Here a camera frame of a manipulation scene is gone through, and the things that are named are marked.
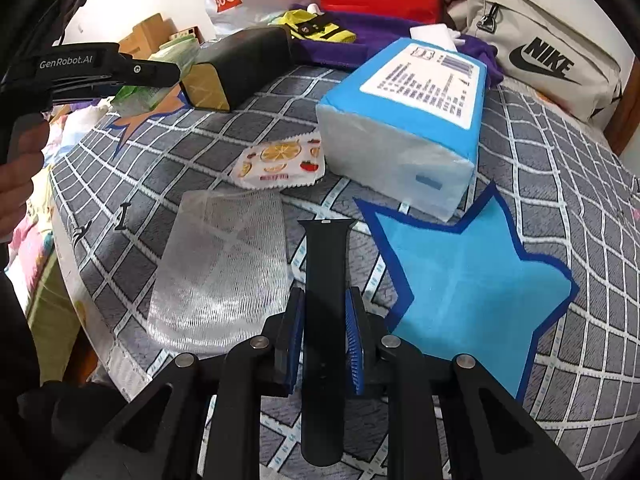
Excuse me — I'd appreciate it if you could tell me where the black watch strap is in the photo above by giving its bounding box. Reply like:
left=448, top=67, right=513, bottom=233
left=298, top=218, right=348, bottom=466

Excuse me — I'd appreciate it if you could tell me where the dark box with gold end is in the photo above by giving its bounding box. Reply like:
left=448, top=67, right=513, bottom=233
left=179, top=25, right=296, bottom=112

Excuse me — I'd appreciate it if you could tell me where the brown wooden headboard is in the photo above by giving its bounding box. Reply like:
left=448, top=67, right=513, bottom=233
left=607, top=60, right=640, bottom=157

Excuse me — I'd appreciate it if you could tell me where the beige sling bag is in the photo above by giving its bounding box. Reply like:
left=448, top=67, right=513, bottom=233
left=445, top=0, right=626, bottom=122

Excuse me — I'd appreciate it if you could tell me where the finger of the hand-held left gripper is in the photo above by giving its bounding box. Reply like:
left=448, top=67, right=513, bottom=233
left=49, top=77, right=166, bottom=106
left=117, top=57, right=180, bottom=87

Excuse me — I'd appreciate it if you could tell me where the brown cardboard box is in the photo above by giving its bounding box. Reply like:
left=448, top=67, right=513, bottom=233
left=120, top=12, right=201, bottom=57

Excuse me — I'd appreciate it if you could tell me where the clear mesh plastic bag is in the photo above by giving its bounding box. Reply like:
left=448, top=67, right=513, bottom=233
left=147, top=190, right=291, bottom=353

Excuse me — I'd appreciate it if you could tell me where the white tissue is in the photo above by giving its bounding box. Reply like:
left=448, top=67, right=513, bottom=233
left=410, top=25, right=463, bottom=52

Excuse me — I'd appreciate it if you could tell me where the blue tissue pack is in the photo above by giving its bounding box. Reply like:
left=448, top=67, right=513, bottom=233
left=316, top=37, right=488, bottom=221

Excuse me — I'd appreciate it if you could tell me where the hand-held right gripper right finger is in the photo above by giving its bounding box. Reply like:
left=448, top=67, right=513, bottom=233
left=345, top=287, right=583, bottom=480

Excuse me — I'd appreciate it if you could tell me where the person's left hand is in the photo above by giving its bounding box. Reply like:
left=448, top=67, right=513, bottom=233
left=0, top=120, right=51, bottom=243

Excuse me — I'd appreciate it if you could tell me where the fruit print wipe packet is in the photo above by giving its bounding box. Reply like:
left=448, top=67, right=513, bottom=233
left=231, top=130, right=327, bottom=190

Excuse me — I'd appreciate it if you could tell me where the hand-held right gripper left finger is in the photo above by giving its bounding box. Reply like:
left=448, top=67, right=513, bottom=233
left=62, top=287, right=307, bottom=480

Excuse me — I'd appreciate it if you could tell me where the purple towel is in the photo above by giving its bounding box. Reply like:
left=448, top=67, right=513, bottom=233
left=287, top=5, right=503, bottom=86

